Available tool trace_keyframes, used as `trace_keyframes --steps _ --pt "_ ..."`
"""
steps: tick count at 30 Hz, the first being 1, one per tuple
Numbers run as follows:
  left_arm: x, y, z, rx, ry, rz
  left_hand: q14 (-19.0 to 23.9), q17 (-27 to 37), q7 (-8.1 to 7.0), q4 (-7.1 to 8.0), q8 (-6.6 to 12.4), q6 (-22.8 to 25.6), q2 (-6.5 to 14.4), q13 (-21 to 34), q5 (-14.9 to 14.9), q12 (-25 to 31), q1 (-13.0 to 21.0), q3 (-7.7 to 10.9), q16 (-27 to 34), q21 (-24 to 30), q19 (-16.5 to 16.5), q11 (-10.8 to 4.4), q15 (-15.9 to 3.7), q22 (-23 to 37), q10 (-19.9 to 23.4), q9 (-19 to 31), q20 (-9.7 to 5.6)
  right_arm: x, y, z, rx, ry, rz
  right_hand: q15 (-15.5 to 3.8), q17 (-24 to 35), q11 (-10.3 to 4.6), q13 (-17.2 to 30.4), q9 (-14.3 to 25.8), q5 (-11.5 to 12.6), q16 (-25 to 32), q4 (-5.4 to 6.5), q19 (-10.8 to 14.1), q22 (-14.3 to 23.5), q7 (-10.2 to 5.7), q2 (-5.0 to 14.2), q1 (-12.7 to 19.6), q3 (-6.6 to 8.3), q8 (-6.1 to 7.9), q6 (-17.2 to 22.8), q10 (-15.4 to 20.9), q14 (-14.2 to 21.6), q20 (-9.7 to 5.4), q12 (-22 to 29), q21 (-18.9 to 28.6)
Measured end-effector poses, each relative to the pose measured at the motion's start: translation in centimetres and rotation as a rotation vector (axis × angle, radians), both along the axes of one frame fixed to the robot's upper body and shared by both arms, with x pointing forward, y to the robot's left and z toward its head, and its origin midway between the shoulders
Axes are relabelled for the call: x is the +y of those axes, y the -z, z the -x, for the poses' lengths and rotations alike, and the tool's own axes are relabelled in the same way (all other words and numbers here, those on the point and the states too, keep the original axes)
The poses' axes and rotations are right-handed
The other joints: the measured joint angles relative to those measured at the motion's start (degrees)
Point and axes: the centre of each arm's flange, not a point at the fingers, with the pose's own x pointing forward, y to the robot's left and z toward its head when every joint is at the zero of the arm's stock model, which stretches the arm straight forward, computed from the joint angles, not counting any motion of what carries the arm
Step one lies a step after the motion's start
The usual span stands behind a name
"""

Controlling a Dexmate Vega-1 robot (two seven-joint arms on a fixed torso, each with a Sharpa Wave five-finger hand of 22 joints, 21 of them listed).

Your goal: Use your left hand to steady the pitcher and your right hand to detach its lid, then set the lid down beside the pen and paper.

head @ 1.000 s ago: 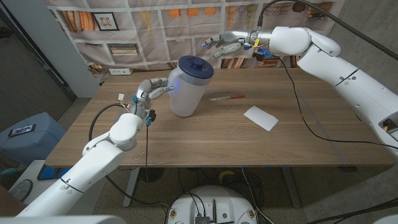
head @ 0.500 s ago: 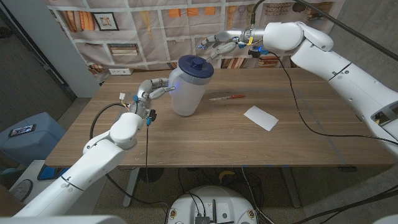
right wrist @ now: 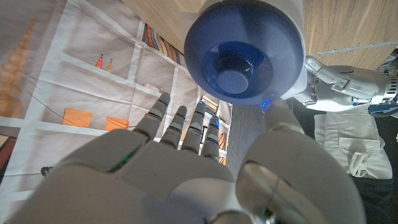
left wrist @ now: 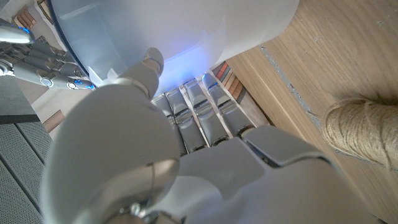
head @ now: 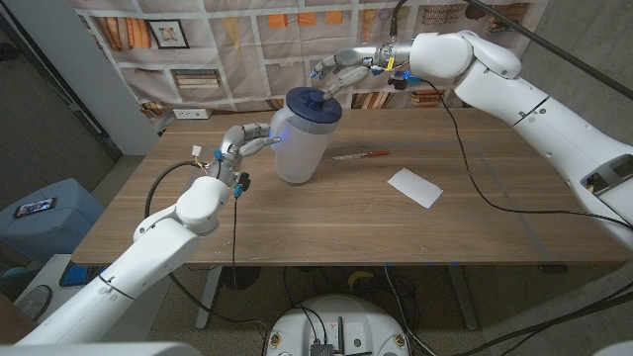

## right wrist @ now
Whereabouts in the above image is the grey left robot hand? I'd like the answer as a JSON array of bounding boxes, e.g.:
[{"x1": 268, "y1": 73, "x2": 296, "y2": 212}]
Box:
[{"x1": 294, "y1": 55, "x2": 390, "y2": 113}]

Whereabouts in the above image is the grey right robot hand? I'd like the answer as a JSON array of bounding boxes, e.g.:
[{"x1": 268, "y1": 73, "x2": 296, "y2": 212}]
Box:
[{"x1": 12, "y1": 92, "x2": 368, "y2": 224}]

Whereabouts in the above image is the translucent plastic pitcher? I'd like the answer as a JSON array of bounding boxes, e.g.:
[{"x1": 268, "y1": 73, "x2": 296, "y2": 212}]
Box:
[{"x1": 178, "y1": 0, "x2": 312, "y2": 101}]

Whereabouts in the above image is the white cloth garment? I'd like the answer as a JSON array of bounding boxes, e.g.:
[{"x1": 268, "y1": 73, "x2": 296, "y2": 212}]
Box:
[{"x1": 313, "y1": 105, "x2": 393, "y2": 180}]

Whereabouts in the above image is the printed bookshelf backdrop cloth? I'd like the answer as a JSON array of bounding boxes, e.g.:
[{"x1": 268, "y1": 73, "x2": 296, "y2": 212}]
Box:
[{"x1": 0, "y1": 0, "x2": 233, "y2": 224}]

